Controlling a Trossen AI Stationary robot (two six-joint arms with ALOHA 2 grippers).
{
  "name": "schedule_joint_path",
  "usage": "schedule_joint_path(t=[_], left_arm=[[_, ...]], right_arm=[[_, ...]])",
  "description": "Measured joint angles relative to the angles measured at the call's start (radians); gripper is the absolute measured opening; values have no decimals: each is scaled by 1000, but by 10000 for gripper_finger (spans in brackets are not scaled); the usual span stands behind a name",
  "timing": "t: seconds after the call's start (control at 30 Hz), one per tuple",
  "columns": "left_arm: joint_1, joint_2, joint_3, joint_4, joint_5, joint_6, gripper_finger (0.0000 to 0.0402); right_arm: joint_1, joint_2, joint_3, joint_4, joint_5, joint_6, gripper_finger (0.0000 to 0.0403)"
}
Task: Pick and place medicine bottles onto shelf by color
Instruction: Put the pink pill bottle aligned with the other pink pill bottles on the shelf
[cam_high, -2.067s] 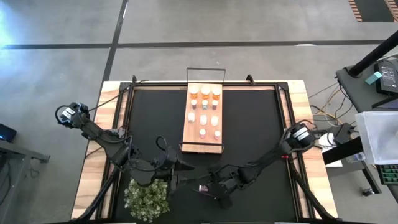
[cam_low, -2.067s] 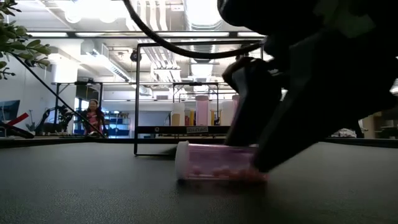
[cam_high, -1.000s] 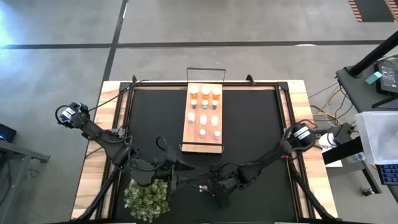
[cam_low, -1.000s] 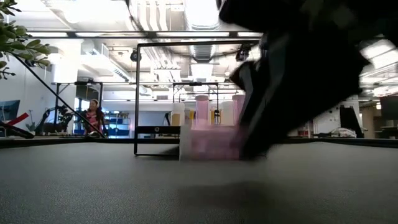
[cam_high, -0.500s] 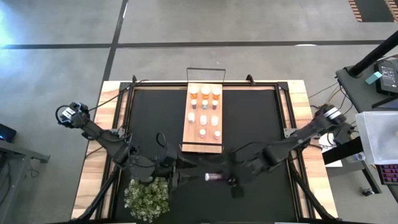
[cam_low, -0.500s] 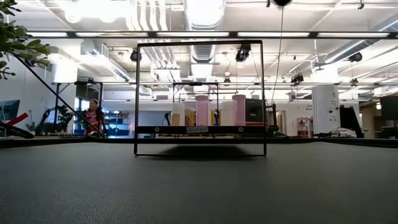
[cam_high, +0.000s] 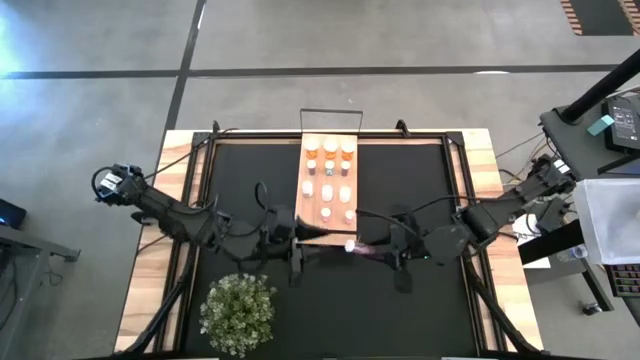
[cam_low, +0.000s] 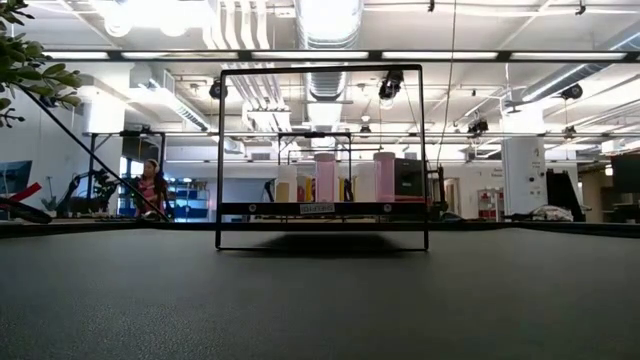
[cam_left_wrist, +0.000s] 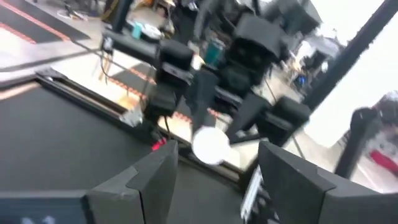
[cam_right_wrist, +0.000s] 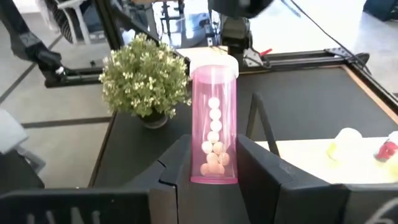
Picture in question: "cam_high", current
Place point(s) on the dark side desk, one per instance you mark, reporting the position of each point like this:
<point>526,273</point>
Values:
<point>20,280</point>

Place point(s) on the dark device blue light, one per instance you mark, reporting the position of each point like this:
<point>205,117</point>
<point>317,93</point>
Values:
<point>12,212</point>

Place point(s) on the teal medicine bottle white cap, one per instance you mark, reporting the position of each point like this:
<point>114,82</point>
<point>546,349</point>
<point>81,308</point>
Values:
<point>329,167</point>

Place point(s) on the black table mat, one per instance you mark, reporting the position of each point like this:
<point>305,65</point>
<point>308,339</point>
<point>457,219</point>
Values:
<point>400,170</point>

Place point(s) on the black power supply box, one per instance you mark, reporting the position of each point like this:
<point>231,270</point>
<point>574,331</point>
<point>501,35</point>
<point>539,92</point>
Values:
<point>625,125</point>

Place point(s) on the dark red medicine bottle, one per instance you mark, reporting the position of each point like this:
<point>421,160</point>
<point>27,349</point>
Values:
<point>345,167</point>

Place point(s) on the grey side cart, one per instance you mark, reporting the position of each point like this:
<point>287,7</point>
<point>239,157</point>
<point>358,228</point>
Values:
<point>580,145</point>

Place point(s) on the orange medicine bottle white cap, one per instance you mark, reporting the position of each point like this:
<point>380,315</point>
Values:
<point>348,149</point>
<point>330,148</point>
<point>312,148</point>

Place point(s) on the black keyboard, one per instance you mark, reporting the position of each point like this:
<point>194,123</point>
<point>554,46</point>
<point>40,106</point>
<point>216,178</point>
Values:
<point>625,280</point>

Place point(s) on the white paper sheet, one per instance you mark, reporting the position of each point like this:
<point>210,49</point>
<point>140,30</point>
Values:
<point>522,227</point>

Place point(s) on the white translucent box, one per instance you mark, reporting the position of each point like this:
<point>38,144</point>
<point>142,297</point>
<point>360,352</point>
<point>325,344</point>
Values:
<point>610,220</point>

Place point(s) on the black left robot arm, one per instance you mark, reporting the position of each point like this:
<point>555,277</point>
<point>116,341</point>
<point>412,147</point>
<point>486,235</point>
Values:
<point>165,212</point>

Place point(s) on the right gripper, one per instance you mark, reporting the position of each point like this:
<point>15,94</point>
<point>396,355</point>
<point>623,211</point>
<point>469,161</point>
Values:
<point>407,242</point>

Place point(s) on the teal note pad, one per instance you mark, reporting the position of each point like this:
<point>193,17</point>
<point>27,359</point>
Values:
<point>600,125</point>

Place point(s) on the black pole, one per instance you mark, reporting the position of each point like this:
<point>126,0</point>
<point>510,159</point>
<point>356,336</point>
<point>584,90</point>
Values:
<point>600,90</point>

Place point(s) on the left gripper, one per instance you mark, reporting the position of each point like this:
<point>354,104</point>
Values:
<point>281,227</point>

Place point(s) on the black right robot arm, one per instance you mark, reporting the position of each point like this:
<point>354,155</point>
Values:
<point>490,217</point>

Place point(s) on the pink medicine bottle white cap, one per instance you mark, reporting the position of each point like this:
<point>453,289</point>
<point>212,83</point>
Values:
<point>348,216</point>
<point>325,214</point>
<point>350,245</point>

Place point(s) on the white plastic medicine bottle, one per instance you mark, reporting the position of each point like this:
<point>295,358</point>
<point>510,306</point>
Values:
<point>345,194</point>
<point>307,189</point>

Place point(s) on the black stand leg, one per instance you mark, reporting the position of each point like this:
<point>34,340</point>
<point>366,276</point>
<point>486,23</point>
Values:
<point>550,240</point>

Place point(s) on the purple medicine bottle white cap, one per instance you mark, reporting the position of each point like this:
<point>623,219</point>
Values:
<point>311,166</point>

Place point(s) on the green potted plant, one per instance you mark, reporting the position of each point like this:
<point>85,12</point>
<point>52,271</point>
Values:
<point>237,312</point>

